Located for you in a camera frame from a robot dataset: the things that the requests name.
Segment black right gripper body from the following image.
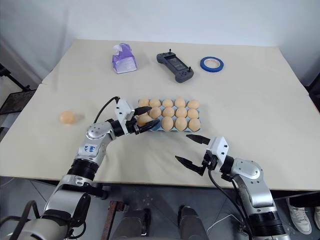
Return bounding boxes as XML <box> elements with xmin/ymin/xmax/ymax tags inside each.
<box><xmin>201</xmin><ymin>149</ymin><xmax>219</xmax><ymax>172</ymax></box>

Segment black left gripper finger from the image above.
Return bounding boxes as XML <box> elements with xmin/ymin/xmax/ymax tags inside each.
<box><xmin>137</xmin><ymin>119</ymin><xmax>161</xmax><ymax>134</ymax></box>
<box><xmin>133</xmin><ymin>106</ymin><xmax>153</xmax><ymax>117</ymax></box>

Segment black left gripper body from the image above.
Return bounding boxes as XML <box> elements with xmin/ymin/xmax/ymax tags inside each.
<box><xmin>125</xmin><ymin>118</ymin><xmax>141</xmax><ymax>136</ymax></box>

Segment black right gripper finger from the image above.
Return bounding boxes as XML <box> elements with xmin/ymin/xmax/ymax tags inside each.
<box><xmin>174</xmin><ymin>155</ymin><xmax>205</xmax><ymax>176</ymax></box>
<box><xmin>185</xmin><ymin>134</ymin><xmax>212</xmax><ymax>146</ymax></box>

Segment light blue egg carton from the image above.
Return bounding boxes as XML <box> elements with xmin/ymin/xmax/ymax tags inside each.
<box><xmin>137</xmin><ymin>98</ymin><xmax>202</xmax><ymax>133</ymax></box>

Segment white handwritten label sticker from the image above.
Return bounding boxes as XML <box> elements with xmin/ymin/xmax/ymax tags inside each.
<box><xmin>78</xmin><ymin>143</ymin><xmax>100</xmax><ymax>159</ymax></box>

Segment purple tissue pack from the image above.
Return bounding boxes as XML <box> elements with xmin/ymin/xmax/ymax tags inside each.
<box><xmin>111</xmin><ymin>42</ymin><xmax>138</xmax><ymax>75</ymax></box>

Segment grey handheld remote controller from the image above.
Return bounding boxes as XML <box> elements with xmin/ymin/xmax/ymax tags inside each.
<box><xmin>156</xmin><ymin>48</ymin><xmax>195</xmax><ymax>84</ymax></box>

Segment dark rounded robot leg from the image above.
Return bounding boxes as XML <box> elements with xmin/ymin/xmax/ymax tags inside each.
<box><xmin>116</xmin><ymin>207</ymin><xmax>151</xmax><ymax>240</ymax></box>
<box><xmin>177</xmin><ymin>205</ymin><xmax>209</xmax><ymax>240</ymax></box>

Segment blue tape roll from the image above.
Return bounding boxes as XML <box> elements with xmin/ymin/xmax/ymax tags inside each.
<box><xmin>199</xmin><ymin>56</ymin><xmax>225</xmax><ymax>74</ymax></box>

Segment white sneaker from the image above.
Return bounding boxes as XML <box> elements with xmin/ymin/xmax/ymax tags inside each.
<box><xmin>285</xmin><ymin>197</ymin><xmax>313</xmax><ymax>235</ymax></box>
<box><xmin>313</xmin><ymin>205</ymin><xmax>320</xmax><ymax>231</ymax></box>

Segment black metal rack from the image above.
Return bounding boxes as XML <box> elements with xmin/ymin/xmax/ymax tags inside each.
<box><xmin>0</xmin><ymin>62</ymin><xmax>36</xmax><ymax>116</ymax></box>

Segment black object at table side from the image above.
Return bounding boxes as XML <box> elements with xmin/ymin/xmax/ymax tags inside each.
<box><xmin>305</xmin><ymin>71</ymin><xmax>320</xmax><ymax>114</ymax></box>

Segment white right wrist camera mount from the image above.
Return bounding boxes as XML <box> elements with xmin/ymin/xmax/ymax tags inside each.
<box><xmin>205</xmin><ymin>136</ymin><xmax>230</xmax><ymax>164</ymax></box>

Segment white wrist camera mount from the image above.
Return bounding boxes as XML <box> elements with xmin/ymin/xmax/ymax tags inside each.
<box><xmin>205</xmin><ymin>136</ymin><xmax>230</xmax><ymax>164</ymax></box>
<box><xmin>114</xmin><ymin>99</ymin><xmax>136</xmax><ymax>124</ymax></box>

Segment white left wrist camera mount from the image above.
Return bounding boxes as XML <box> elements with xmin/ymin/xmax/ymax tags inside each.
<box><xmin>114</xmin><ymin>99</ymin><xmax>136</xmax><ymax>124</ymax></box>

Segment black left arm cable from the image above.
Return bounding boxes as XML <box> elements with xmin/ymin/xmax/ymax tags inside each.
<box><xmin>93</xmin><ymin>95</ymin><xmax>121</xmax><ymax>124</ymax></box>

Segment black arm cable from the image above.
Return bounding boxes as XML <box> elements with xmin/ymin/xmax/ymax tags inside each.
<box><xmin>206</xmin><ymin>168</ymin><xmax>253</xmax><ymax>240</ymax></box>
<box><xmin>93</xmin><ymin>95</ymin><xmax>121</xmax><ymax>124</ymax></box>

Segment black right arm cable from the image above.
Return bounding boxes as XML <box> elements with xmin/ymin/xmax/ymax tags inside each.
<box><xmin>206</xmin><ymin>168</ymin><xmax>253</xmax><ymax>240</ymax></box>

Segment white floor cable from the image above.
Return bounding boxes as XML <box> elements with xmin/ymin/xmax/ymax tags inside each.
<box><xmin>206</xmin><ymin>214</ymin><xmax>242</xmax><ymax>232</ymax></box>

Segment rusty metal post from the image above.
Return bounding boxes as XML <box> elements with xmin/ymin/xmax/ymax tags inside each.
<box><xmin>107</xmin><ymin>199</ymin><xmax>126</xmax><ymax>240</ymax></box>

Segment black cable loop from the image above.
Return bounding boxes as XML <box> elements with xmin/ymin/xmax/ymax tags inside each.
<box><xmin>0</xmin><ymin>199</ymin><xmax>41</xmax><ymax>240</ymax></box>

